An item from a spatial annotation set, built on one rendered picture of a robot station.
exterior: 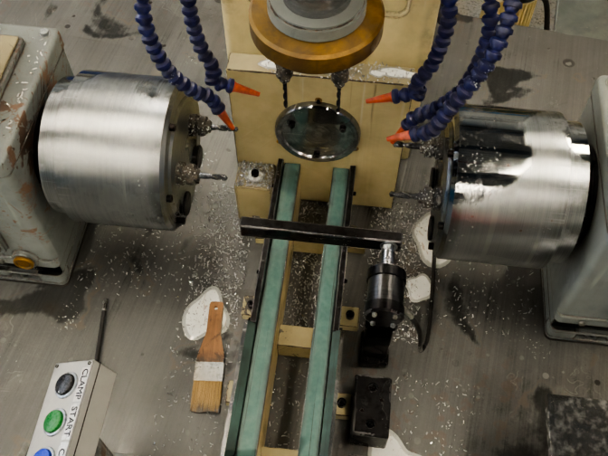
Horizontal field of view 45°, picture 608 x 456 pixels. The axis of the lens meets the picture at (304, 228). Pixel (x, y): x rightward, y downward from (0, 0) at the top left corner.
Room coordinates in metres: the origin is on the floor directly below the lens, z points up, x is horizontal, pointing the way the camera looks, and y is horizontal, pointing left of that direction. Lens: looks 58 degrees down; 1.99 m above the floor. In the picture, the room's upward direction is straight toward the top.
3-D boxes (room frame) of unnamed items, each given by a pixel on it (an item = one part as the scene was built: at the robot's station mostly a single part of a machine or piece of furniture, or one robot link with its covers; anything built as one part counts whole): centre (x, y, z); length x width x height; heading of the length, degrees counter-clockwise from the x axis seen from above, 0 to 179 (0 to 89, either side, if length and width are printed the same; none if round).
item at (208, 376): (0.50, 0.16, 0.80); 0.21 x 0.05 x 0.01; 178
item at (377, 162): (0.88, -0.03, 0.97); 0.30 x 0.11 x 0.34; 83
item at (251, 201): (0.80, 0.09, 0.86); 0.07 x 0.06 x 0.12; 83
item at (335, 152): (0.81, -0.02, 1.02); 0.15 x 0.02 x 0.15; 83
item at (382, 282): (0.68, -0.18, 0.92); 0.45 x 0.13 x 0.24; 173
